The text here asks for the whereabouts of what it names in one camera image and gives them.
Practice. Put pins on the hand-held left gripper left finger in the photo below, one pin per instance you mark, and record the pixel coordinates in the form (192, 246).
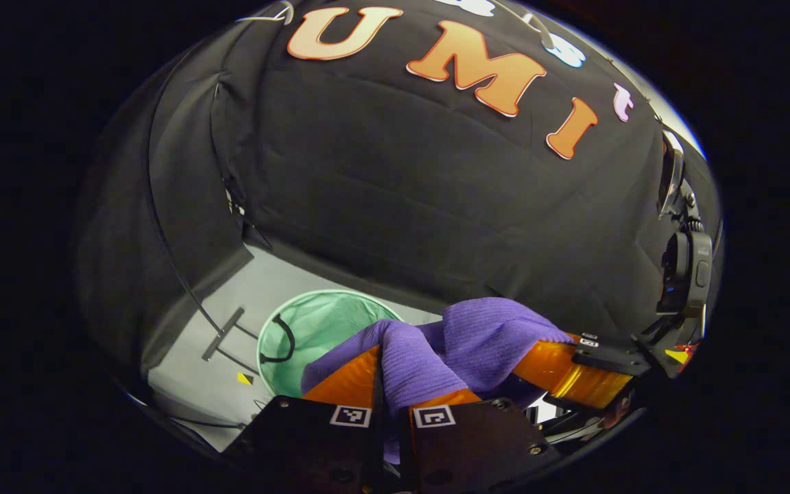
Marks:
(299, 439)

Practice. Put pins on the green laundry hamper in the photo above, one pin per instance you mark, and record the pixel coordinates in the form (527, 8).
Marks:
(326, 322)

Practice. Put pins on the black clothes rack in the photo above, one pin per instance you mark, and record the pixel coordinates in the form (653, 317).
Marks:
(223, 334)

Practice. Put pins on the yellow black floor sticker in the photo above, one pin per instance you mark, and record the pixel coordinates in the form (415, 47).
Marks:
(245, 379)

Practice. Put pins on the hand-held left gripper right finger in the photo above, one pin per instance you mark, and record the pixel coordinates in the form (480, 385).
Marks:
(477, 446)

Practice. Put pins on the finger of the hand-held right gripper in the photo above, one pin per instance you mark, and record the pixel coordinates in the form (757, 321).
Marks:
(573, 422)
(607, 358)

